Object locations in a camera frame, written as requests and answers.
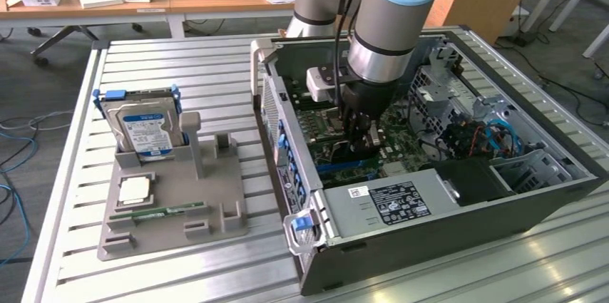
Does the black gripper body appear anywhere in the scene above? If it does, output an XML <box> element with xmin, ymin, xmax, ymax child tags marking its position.
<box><xmin>339</xmin><ymin>80</ymin><xmax>402</xmax><ymax>123</ymax></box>

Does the black graphics card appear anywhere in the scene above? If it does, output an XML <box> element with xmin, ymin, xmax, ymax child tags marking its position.
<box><xmin>311</xmin><ymin>138</ymin><xmax>382</xmax><ymax>168</ymax></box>

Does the CPU socket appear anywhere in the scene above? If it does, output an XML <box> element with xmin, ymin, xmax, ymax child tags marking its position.
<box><xmin>321</xmin><ymin>106</ymin><xmax>349</xmax><ymax>133</ymax></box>

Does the green RAM stick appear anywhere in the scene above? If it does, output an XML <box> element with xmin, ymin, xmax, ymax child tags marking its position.
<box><xmin>309</xmin><ymin>131</ymin><xmax>351</xmax><ymax>147</ymax></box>
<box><xmin>108</xmin><ymin>201</ymin><xmax>206</xmax><ymax>221</ymax></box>

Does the green motherboard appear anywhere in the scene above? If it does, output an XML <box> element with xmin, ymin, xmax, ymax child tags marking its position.
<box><xmin>283</xmin><ymin>74</ymin><xmax>442</xmax><ymax>190</ymax></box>

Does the blue expansion slot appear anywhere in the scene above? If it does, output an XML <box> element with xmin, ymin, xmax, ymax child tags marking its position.
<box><xmin>317</xmin><ymin>160</ymin><xmax>370</xmax><ymax>175</ymax></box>

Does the grey power supply unit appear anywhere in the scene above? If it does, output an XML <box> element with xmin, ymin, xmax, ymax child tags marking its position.
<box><xmin>323</xmin><ymin>169</ymin><xmax>461</xmax><ymax>240</ymax></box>

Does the blue case latch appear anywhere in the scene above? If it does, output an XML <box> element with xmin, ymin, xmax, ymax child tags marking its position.
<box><xmin>290</xmin><ymin>214</ymin><xmax>313</xmax><ymax>235</ymax></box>

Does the black open PC case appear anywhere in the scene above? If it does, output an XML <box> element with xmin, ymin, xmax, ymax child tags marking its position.
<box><xmin>250</xmin><ymin>30</ymin><xmax>605</xmax><ymax>297</ymax></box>

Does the silver disk bay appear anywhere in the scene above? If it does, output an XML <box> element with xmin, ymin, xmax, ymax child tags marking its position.
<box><xmin>487</xmin><ymin>148</ymin><xmax>574</xmax><ymax>195</ymax></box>

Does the grey plastic parts rack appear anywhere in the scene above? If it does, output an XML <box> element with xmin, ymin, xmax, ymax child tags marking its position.
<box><xmin>95</xmin><ymin>110</ymin><xmax>251</xmax><ymax>263</ymax></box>

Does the silver CPU chip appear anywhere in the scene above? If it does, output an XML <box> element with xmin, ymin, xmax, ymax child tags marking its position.
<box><xmin>116</xmin><ymin>177</ymin><xmax>154</xmax><ymax>207</ymax></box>

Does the black wheeled chair base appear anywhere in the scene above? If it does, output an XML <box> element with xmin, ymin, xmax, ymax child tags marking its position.
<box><xmin>28</xmin><ymin>24</ymin><xmax>102</xmax><ymax>67</ymax></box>

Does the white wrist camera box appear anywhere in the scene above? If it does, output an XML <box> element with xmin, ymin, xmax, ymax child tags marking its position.
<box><xmin>306</xmin><ymin>64</ymin><xmax>353</xmax><ymax>103</ymax></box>

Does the black camera cable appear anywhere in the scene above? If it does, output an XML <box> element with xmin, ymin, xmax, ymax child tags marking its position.
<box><xmin>331</xmin><ymin>0</ymin><xmax>359</xmax><ymax>108</ymax></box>

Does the black wire bundle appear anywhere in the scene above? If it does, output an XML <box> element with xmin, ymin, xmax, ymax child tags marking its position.
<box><xmin>435</xmin><ymin>119</ymin><xmax>477</xmax><ymax>160</ymax></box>

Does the red wire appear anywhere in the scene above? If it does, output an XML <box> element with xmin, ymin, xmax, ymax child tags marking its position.
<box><xmin>465</xmin><ymin>120</ymin><xmax>490</xmax><ymax>157</ymax></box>

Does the blue wire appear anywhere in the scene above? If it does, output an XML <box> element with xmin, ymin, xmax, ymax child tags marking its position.
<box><xmin>482</xmin><ymin>117</ymin><xmax>525</xmax><ymax>158</ymax></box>

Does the hard disk with blue bracket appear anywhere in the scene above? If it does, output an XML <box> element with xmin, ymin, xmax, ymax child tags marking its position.
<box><xmin>89</xmin><ymin>83</ymin><xmax>190</xmax><ymax>161</ymax></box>

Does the white table frame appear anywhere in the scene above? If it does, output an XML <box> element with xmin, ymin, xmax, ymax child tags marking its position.
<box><xmin>521</xmin><ymin>0</ymin><xmax>609</xmax><ymax>58</ymax></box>

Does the grey floor cable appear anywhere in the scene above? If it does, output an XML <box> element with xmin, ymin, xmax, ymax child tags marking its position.
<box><xmin>0</xmin><ymin>110</ymin><xmax>72</xmax><ymax>133</ymax></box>

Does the blue floor cable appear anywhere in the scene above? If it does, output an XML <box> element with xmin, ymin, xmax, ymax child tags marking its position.
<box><xmin>0</xmin><ymin>131</ymin><xmax>37</xmax><ymax>265</ymax></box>

